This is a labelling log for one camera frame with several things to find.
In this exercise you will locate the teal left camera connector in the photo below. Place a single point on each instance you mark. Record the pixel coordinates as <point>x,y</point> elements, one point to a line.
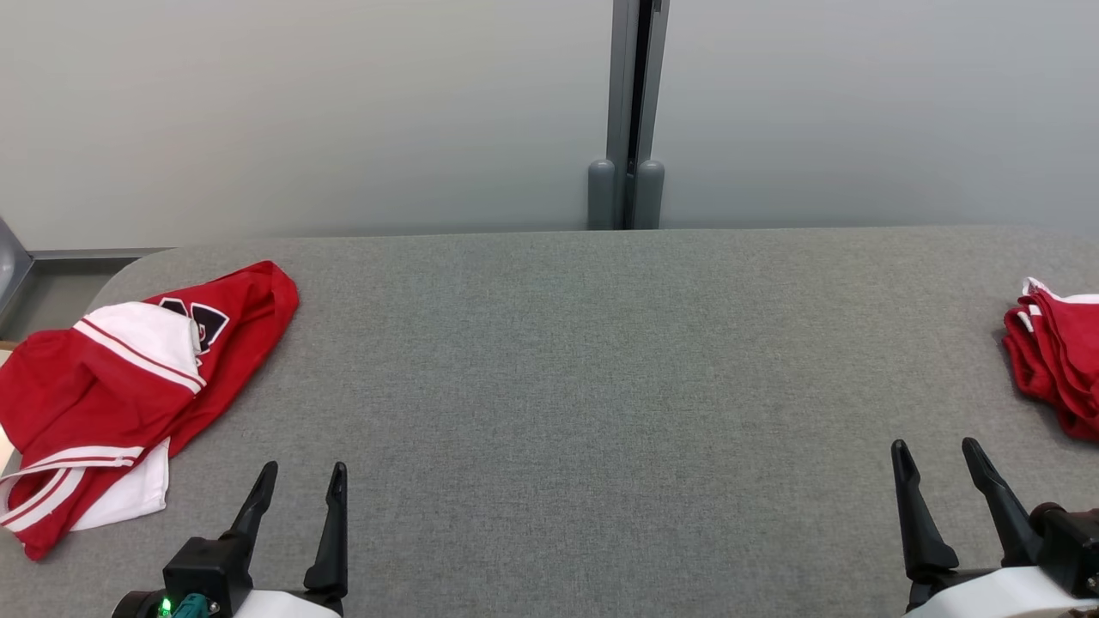
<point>191,608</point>

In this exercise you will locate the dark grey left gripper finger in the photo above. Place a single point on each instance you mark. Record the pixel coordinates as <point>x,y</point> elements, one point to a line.
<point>333,541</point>
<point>258,506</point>

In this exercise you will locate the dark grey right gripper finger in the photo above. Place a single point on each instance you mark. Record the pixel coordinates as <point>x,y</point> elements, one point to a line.
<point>920,524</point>
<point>1004,515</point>

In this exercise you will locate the grey partition post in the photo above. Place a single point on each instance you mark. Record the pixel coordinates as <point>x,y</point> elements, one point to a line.
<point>631,86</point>

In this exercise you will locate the grey metal frame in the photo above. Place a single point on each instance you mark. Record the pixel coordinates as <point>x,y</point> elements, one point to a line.
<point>10,266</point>

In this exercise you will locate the red shorts with white stripes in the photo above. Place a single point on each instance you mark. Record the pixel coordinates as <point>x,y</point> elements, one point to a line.
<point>1065,352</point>

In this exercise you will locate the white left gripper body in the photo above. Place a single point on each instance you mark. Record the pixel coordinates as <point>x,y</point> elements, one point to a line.
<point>283,605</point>

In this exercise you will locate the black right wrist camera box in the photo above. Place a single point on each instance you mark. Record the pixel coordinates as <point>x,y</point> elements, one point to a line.
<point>1069,541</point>

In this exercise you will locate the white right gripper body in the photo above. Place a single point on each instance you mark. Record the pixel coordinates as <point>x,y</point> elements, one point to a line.
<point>996,596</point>

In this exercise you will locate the red and white basketball jersey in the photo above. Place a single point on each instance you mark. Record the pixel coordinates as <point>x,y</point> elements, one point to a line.
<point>94,403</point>

